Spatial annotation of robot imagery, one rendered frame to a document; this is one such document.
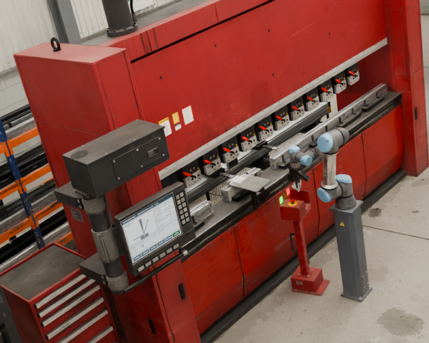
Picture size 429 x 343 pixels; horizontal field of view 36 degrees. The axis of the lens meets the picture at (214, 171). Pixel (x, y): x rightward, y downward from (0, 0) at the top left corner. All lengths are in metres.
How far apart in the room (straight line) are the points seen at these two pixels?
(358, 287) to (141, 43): 2.40
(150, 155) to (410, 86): 3.43
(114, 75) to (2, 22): 4.97
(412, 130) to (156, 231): 3.53
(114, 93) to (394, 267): 2.78
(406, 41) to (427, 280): 2.17
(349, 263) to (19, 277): 2.32
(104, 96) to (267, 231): 1.96
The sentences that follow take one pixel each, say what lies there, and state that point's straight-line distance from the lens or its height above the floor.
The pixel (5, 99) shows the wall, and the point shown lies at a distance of 8.66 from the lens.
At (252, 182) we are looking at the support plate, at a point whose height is 1.00.
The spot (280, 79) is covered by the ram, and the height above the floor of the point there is 1.55.
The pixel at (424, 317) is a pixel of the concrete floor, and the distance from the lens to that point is 5.00.
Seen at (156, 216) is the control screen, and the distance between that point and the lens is 3.59.
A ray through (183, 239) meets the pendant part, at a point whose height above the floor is 1.28.
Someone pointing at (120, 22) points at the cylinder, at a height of 2.37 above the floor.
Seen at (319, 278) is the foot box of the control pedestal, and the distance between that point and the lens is 5.31.
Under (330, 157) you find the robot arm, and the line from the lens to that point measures 4.45.
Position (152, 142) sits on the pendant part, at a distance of 3.49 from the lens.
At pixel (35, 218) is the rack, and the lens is 5.93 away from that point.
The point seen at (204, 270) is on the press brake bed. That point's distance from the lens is 4.69.
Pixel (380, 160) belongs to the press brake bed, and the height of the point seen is 0.38.
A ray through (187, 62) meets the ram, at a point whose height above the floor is 1.99.
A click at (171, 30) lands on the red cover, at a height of 2.23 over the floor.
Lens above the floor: 3.17
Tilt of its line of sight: 25 degrees down
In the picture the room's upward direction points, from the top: 12 degrees counter-clockwise
